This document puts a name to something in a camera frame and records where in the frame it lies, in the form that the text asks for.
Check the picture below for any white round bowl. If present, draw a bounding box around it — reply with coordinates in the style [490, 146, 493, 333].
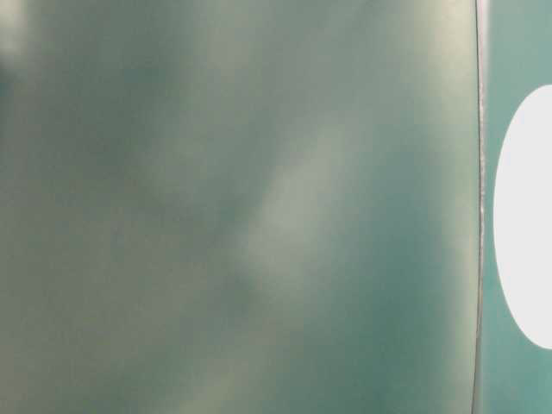
[492, 85, 551, 349]

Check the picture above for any green table mat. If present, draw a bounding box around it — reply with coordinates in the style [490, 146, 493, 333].
[1, 1, 551, 413]

